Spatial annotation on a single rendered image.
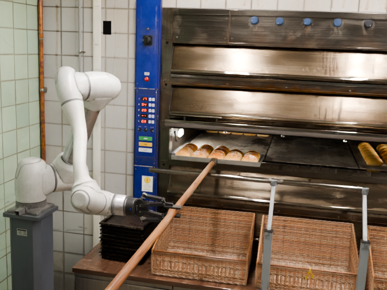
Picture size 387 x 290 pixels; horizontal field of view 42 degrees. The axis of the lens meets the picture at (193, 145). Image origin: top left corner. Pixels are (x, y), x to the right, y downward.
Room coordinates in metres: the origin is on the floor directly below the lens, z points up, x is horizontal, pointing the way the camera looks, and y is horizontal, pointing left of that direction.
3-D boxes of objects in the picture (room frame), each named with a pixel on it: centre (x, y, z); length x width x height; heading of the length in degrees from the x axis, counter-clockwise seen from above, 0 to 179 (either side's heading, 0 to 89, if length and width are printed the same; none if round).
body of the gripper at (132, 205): (2.07, 0.23, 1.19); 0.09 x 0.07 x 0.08; 79
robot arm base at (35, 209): (2.53, 0.84, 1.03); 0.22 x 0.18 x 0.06; 166
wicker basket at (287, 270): (2.77, -0.68, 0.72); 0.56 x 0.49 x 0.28; 79
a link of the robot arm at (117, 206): (2.08, 0.30, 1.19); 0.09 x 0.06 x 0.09; 169
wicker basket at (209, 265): (2.89, -0.10, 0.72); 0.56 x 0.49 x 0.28; 80
